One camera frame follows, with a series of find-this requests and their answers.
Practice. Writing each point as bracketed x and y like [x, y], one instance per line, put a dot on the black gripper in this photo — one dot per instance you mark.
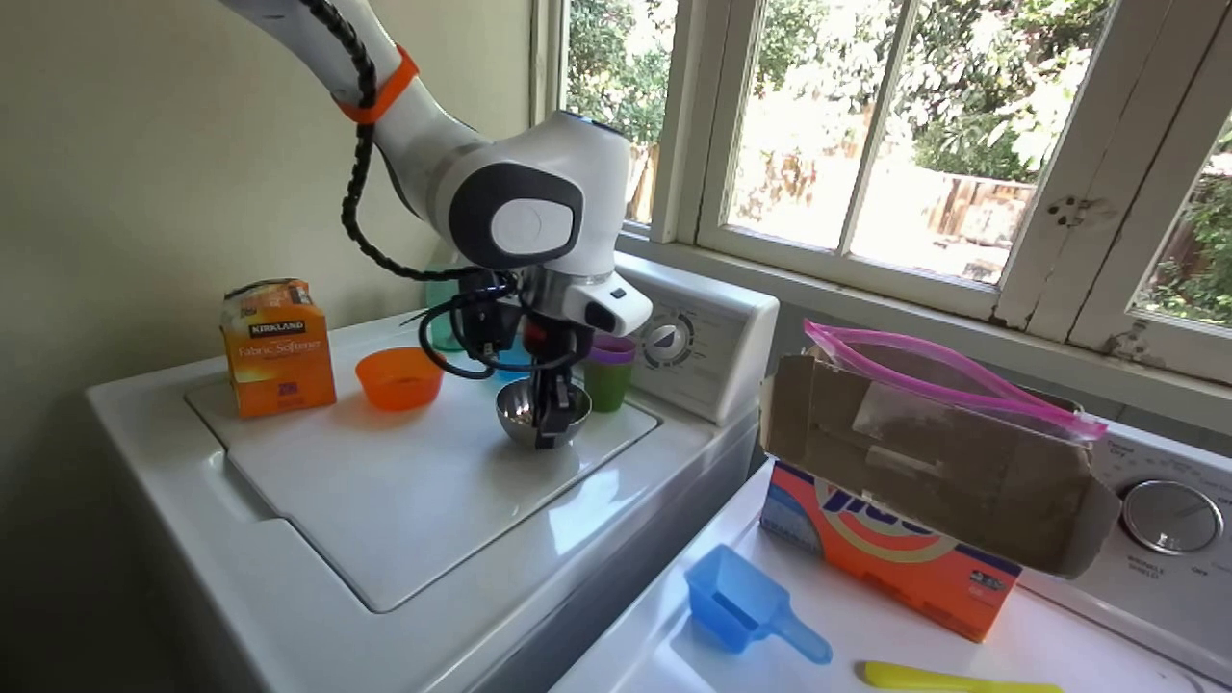
[557, 342]

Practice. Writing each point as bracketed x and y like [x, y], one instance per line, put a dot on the silver metal bowl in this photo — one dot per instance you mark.
[522, 416]

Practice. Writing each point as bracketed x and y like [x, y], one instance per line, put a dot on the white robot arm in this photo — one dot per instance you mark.
[539, 179]

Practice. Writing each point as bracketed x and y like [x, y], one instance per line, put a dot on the orange plastic bowl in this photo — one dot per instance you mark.
[395, 384]

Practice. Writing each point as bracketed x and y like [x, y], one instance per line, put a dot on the green cup with purple rim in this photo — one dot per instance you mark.
[613, 377]

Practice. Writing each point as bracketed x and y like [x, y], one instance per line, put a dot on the large washer dial knob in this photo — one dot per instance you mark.
[672, 339]

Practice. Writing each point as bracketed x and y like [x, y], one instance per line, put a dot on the white washing machine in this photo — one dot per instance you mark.
[385, 513]

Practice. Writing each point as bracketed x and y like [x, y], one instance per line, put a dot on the blue plastic scoop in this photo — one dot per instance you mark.
[736, 600]

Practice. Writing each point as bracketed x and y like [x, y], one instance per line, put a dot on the orange Kirkland fabric softener pack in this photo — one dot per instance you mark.
[278, 359]

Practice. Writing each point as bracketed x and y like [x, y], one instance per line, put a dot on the orange Tide detergent box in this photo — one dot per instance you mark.
[897, 513]

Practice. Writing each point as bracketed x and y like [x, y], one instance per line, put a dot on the large white framed window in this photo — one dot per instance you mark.
[820, 140]

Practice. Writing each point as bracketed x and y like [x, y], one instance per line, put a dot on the zip bag with pink seal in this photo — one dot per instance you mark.
[949, 377]

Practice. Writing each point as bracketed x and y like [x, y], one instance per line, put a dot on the yellow plastic utensil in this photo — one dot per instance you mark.
[949, 680]

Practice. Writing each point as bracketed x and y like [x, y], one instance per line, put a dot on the round silver dryer knob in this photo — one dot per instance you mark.
[1173, 518]

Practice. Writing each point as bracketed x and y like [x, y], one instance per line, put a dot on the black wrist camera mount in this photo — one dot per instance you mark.
[486, 313]

